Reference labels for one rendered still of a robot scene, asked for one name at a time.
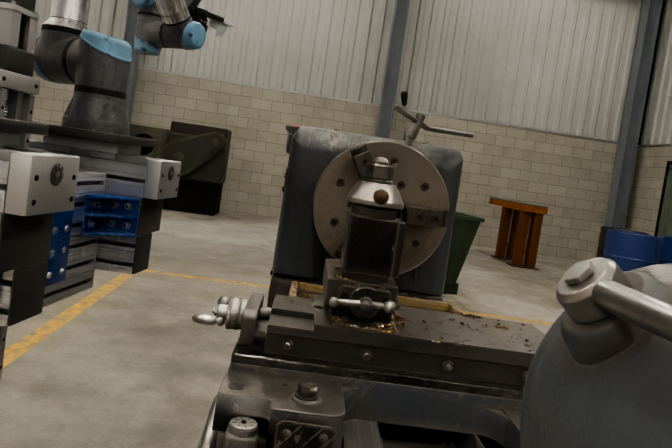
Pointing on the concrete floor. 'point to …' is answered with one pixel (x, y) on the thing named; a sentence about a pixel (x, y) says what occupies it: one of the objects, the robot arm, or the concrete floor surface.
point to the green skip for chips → (463, 228)
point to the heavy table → (519, 232)
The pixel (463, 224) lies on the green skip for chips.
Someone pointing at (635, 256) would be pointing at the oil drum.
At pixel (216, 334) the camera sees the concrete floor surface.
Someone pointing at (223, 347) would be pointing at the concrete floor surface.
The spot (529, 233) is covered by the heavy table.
